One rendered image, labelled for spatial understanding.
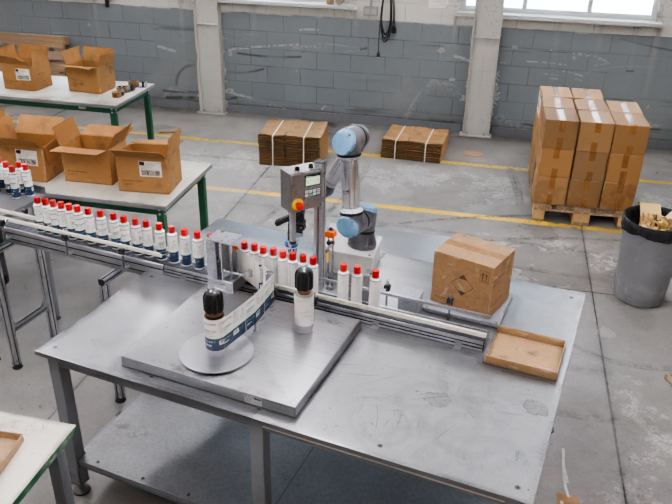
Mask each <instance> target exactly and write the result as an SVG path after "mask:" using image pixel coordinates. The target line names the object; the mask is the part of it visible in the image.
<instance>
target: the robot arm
mask: <svg viewBox="0 0 672 504"><path fill-rule="evenodd" d="M369 139H370V135H369V131H368V130H367V128H366V127H364V126H363V125H360V124H355V125H352V126H350V127H347V128H344V129H341V130H340V131H338V132H337V133H336V134H335V135H334V137H333V140H332V146H333V149H334V150H335V152H336V153H337V159H336V160H335V162H334V163H333V165H332V166H331V168H330V169H329V171H328V172H327V174H326V197H329V196H331V195H332V194H333V193H334V192H335V187H336V185H337V184H338V182H339V181H340V179H341V183H342V205H343V207H342V208H341V209H340V218H339V219H338V220H337V222H336V228H337V230H338V232H339V233H340V234H341V235H342V236H343V237H346V238H348V243H347V244H348V246H349V247H350V248H352V249H354V250H358V251H371V250H374V249H375V248H376V245H377V242H376V237H375V226H376V219H377V214H378V213H377V210H378V208H377V206H375V205H374V204H371V203H367V202H360V196H359V169H358V159H359V158H360V156H361V152H362V151H363V149H364V148H365V147H366V145H367V144H368V142H369ZM304 214H305V210H302V211H298V212H296V237H302V236H303V230H305V228H306V219H304ZM286 222H289V214H288V215H286V216H283V217H281V218H278V219H276V220H275V222H274V223H275V225H276V226H280V225H282V224H283V223H286ZM289 240H290V230H289V223H288V246H289V248H290V249H291V246H292V245H291V244H290V243H289Z"/></svg>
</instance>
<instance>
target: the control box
mask: <svg viewBox="0 0 672 504"><path fill-rule="evenodd" d="M309 163H312V164H313V167H314V163H313V162H309ZM309 163H304V164H299V165H294V166H289V167H284V168H280V184H281V207H283V208H284V209H285V210H287V211H288V212H289V213H294V212H298V211H302V210H307V209H311V208H315V207H320V206H322V169H321V168H319V167H314V169H308V165H309ZM295 166H299V167H300V172H295V171H294V170H295ZM315 173H321V184H318V185H314V186H309V187H305V175H310V174H315ZM317 187H321V195H317V196H313V197H308V198H304V190H308V189H313V188H317ZM297 202H302V203H303V204H304V207H303V209H302V210H297V209H296V203H297Z"/></svg>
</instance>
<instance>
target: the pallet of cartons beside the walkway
mask: <svg viewBox="0 0 672 504"><path fill-rule="evenodd" d="M650 128H651V126H650V125H649V123H648V122H647V120H646V119H645V117H644V116H643V113H642V111H641V109H640V107H639V106H638V104H637V102H624V101H608V100H606V102H604V100H603V95H602V93H601V90H596V89H582V88H571V92H570V90H569V88H567V87H553V86H552V87H551V86H540V90H539V97H538V104H537V112H536V113H535V120H534V127H533V133H532V141H531V148H530V155H529V165H528V175H529V176H528V180H529V190H530V201H531V208H532V220H535V221H544V215H545V211H551V212H562V213H569V216H570V221H571V224H576V225H586V226H588V225H589V220H590V215H595V216H606V217H613V219H614V222H615V226H616V228H618V229H621V220H622V216H623V212H624V210H625V209H627V208H628V207H631V206H632V205H633V202H634V198H635V194H636V190H637V185H638V183H639V179H640V174H641V169H642V164H643V160H644V156H645V151H646V147H647V142H648V137H649V133H650Z"/></svg>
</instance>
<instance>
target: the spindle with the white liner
mask: <svg viewBox="0 0 672 504"><path fill-rule="evenodd" d="M313 277H314V276H313V271H312V269H311V268H309V267H307V266H303V267H299V268H298V269H296V271H295V274H294V284H295V288H296V289H297V290H296V291H295V292H294V319H295V321H294V324H295V326H294V330H295V331H296V332H297V333H300V334H308V333H311V332H312V331H313V330H314V325H313V324H314V291H313V290H312V289H313Z"/></svg>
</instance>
